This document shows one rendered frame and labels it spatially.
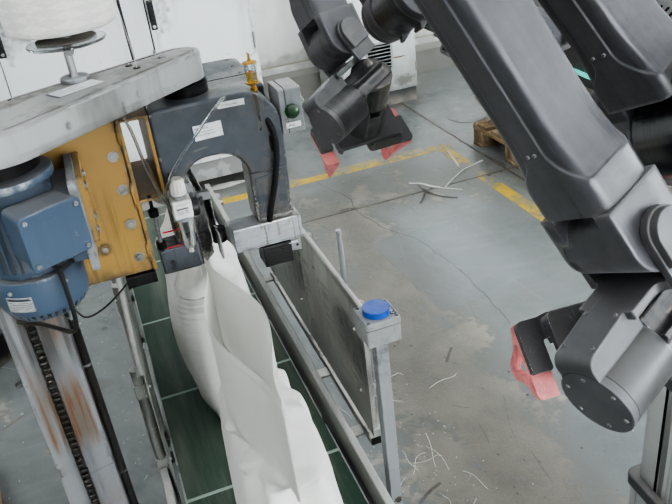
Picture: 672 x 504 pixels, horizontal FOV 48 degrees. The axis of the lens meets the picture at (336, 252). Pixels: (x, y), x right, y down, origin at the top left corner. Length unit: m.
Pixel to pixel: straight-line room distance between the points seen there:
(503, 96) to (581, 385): 0.21
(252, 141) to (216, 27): 2.79
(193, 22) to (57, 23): 3.05
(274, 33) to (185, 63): 4.26
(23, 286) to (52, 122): 0.27
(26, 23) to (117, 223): 0.46
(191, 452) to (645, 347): 1.63
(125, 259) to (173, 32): 2.78
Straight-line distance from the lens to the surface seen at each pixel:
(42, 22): 1.19
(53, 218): 1.21
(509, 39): 0.51
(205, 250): 1.56
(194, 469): 2.02
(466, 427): 2.58
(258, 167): 1.50
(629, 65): 0.59
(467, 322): 3.04
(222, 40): 4.27
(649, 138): 0.62
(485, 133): 4.56
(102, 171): 1.46
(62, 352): 1.69
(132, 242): 1.52
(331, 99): 1.01
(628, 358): 0.56
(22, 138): 1.22
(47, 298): 1.33
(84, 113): 1.29
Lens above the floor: 1.75
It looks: 29 degrees down
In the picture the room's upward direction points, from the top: 7 degrees counter-clockwise
